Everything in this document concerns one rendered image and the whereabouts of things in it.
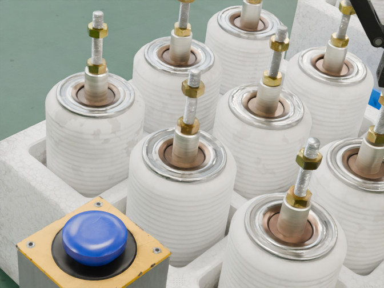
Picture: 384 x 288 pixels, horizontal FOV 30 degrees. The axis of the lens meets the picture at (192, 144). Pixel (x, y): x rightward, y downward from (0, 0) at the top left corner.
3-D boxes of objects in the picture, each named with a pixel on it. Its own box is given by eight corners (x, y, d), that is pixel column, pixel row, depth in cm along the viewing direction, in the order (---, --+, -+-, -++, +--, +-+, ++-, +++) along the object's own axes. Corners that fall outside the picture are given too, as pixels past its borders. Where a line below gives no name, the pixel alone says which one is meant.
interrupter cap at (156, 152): (180, 122, 68) (182, 115, 67) (243, 160, 64) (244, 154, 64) (123, 155, 63) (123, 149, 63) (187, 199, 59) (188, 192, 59)
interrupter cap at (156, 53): (220, 50, 79) (221, 44, 79) (205, 85, 73) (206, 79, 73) (154, 35, 80) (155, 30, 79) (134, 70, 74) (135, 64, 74)
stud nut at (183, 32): (194, 32, 75) (195, 24, 74) (186, 38, 74) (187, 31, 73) (177, 26, 75) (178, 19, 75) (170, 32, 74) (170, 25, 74)
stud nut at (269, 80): (274, 74, 70) (275, 67, 69) (284, 83, 69) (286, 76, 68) (258, 79, 69) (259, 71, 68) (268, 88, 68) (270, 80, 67)
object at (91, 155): (96, 187, 86) (101, 58, 74) (152, 231, 81) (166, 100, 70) (30, 224, 80) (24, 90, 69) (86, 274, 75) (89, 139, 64)
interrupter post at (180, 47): (192, 56, 77) (195, 29, 75) (187, 67, 75) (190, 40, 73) (171, 51, 78) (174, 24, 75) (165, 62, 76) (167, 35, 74)
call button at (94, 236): (139, 255, 46) (140, 232, 45) (91, 287, 43) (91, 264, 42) (97, 221, 48) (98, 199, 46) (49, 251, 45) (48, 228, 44)
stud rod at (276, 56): (269, 91, 70) (283, 23, 66) (275, 96, 70) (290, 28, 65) (261, 93, 70) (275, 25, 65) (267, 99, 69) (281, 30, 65)
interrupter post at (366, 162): (359, 156, 67) (368, 128, 64) (383, 167, 66) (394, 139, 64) (348, 169, 65) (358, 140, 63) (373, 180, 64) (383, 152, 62)
